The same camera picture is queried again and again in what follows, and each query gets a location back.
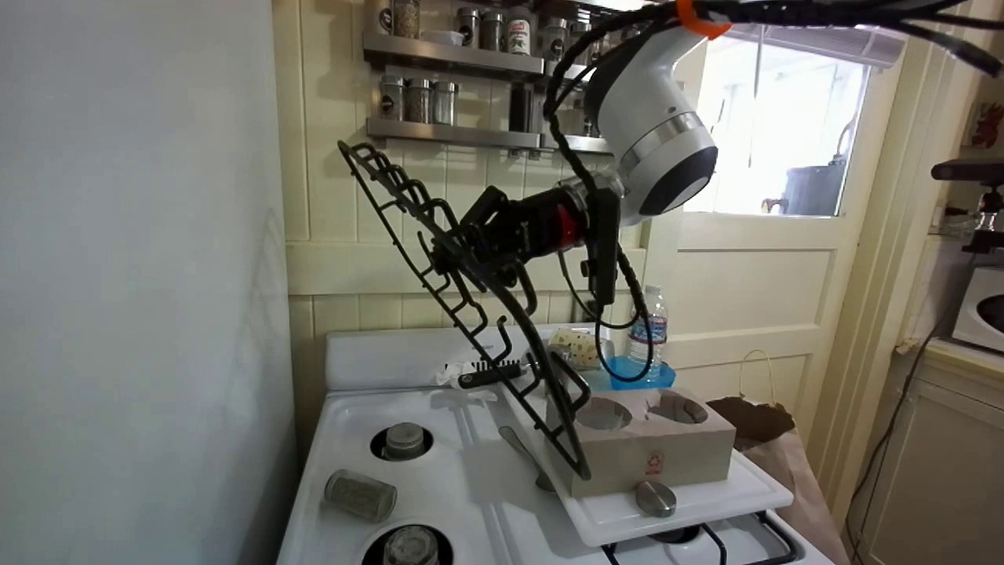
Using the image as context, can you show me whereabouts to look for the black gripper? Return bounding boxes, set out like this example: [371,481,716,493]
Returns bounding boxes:
[422,180,598,317]

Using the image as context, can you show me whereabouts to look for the black stove grate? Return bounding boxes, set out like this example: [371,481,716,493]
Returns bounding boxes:
[600,512,810,565]
[335,137,598,482]

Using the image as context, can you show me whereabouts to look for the grey metal spice rack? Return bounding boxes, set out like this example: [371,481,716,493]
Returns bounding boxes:
[359,0,623,158]

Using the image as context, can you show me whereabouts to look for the dark spice jar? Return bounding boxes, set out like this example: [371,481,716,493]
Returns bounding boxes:
[508,77,542,134]

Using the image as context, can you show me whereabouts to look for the small metal spice tin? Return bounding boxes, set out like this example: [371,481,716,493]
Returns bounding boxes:
[374,71,409,122]
[403,71,438,126]
[429,76,461,129]

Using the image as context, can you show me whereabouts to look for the clear plastic water bottle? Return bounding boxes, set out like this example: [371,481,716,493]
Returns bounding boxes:
[624,284,674,369]

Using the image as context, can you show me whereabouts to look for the blue plastic bowl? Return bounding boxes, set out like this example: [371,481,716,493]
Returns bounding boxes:
[598,356,682,395]

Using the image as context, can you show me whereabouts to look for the round stove burner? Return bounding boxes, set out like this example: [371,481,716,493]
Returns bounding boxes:
[366,418,441,465]
[361,522,455,565]

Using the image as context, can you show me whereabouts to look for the white gas stove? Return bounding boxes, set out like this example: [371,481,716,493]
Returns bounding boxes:
[272,323,842,565]

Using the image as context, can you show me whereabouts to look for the white cap spice jar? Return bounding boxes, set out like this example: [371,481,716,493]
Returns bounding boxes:
[507,5,541,59]

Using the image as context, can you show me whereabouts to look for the lying grey metal cylinder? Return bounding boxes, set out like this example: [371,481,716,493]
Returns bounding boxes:
[321,468,403,525]

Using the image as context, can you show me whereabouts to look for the metal mug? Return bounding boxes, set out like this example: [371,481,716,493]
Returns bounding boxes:
[376,0,425,40]

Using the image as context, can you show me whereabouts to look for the brown cardboard cup holder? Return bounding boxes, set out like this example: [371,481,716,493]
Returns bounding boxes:
[542,386,742,498]

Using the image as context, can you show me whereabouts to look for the white door with window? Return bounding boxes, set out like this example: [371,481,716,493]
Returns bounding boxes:
[624,19,924,497]

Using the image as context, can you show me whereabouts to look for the white plastic tray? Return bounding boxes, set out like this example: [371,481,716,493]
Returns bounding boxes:
[498,402,797,552]

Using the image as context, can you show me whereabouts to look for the dark bucket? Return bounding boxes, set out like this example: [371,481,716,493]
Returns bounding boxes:
[782,153,855,219]

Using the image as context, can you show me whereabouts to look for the white refrigerator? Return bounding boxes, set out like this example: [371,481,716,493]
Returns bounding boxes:
[0,0,302,565]

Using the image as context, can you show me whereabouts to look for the brown paper bag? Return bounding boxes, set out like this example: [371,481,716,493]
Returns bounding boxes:
[707,391,842,565]

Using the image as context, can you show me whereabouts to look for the cream kitchen cabinet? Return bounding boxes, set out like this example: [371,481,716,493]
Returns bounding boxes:
[843,340,1004,565]

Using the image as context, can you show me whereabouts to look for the black stereo camera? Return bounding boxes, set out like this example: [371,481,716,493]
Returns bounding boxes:
[930,151,1004,191]

